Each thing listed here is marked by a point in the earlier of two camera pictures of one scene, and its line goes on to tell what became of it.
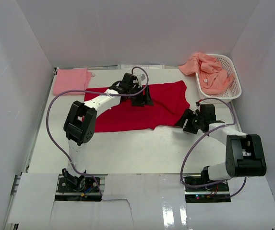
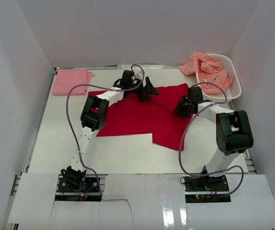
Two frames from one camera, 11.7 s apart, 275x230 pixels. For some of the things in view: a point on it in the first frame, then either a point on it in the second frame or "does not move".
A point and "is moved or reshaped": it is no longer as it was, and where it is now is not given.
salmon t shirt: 212,79 does not move
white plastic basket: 234,89 does not move
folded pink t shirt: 71,79 does not move
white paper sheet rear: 144,66 does not move
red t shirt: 170,102 is moved or reshaped
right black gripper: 188,114 -> 179,109
